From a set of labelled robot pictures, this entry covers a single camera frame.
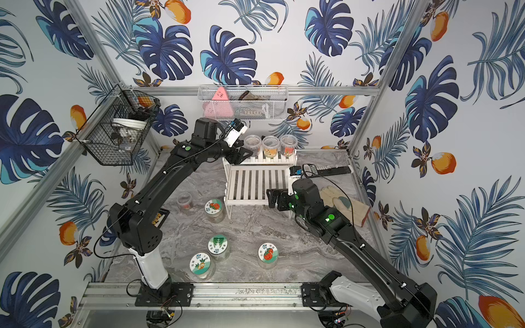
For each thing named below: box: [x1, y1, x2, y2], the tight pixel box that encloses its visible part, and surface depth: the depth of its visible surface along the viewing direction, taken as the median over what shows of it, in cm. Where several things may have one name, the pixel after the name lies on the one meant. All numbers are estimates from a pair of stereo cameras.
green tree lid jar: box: [207, 234, 231, 262], surface depth 80 cm
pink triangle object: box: [202, 86, 234, 120], surface depth 92 cm
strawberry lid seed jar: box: [257, 242, 279, 270], surface depth 78 cm
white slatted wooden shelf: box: [222, 150, 298, 221], surface depth 89 cm
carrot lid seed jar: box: [188, 251, 217, 281], surface depth 76 cm
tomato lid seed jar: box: [204, 198, 225, 224], surface depth 90 cm
